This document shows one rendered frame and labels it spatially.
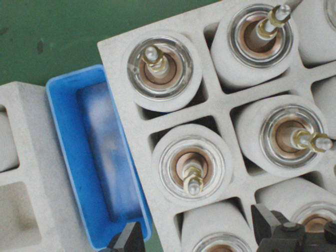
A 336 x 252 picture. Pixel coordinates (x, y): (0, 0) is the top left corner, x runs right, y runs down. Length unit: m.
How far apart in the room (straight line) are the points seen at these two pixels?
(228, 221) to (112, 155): 0.31
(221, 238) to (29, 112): 0.33
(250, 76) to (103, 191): 0.39
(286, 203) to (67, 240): 0.33
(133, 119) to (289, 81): 0.22
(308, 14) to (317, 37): 0.03
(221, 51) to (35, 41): 0.44
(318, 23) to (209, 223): 0.26
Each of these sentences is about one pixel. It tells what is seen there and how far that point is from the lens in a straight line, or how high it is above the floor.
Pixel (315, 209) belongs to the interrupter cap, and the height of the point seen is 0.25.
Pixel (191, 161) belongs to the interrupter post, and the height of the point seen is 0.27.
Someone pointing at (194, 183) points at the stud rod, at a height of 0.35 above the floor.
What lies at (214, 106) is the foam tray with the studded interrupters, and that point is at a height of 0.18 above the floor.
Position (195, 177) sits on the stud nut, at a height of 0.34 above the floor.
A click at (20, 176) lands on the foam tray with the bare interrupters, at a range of 0.48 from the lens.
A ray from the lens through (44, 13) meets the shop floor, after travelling 0.69.
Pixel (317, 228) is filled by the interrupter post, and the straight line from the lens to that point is 0.38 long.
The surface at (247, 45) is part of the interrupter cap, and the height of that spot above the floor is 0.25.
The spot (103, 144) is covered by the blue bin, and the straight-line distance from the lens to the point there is 0.61.
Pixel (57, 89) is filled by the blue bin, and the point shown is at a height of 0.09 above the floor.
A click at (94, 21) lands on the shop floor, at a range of 0.64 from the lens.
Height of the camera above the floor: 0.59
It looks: 86 degrees down
